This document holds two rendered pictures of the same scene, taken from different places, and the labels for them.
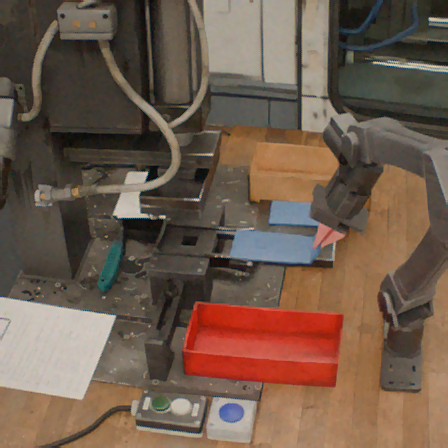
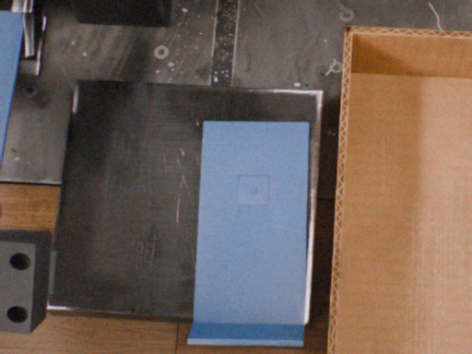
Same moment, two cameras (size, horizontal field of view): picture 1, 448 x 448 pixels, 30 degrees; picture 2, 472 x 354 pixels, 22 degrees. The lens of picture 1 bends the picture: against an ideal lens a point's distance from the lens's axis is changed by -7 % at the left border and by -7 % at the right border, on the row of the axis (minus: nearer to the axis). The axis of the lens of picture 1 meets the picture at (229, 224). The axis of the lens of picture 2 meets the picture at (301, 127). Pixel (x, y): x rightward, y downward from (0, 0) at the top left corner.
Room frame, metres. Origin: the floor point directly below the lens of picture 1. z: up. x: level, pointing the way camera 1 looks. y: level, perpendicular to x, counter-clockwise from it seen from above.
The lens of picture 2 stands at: (1.38, -0.37, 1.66)
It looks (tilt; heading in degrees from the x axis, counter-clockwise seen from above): 69 degrees down; 87
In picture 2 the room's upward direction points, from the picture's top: 3 degrees counter-clockwise
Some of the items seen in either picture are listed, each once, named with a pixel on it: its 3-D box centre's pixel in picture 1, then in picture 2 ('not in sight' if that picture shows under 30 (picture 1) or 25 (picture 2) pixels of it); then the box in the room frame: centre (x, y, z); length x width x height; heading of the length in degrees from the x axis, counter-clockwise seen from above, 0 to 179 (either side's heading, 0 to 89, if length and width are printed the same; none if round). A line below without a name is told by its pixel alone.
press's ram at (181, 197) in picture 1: (136, 122); not in sight; (1.22, 0.15, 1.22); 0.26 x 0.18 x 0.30; 80
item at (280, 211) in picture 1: (310, 209); (251, 228); (1.35, -0.16, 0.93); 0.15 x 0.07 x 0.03; 82
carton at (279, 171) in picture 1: (313, 176); (435, 234); (1.47, -0.17, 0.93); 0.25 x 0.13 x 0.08; 80
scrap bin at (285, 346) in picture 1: (265, 345); not in sight; (1.00, -0.05, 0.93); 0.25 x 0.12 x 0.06; 80
